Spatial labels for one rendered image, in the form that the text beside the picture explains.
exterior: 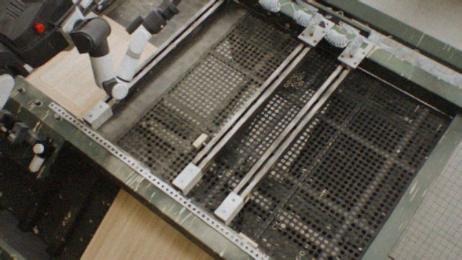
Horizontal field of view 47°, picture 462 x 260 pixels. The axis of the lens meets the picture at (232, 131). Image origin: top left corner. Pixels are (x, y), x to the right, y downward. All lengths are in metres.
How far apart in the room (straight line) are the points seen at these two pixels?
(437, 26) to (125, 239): 5.59
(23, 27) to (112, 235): 1.09
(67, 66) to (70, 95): 0.19
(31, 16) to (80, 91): 0.63
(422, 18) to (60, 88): 5.51
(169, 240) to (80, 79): 0.93
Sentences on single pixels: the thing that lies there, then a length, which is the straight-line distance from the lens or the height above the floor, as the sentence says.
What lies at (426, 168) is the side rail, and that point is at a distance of 2.48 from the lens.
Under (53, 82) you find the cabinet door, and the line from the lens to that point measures 2.81.
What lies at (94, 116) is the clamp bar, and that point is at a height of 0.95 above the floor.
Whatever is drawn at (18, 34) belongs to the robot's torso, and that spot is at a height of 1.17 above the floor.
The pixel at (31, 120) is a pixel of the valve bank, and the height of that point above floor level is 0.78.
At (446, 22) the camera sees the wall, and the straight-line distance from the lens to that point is 7.41.
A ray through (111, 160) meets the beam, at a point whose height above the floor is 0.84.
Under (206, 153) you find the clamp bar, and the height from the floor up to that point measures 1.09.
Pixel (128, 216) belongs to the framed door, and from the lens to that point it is 2.64.
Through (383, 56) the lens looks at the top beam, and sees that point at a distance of 2.73.
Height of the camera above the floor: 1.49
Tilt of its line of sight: 6 degrees down
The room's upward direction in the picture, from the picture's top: 31 degrees clockwise
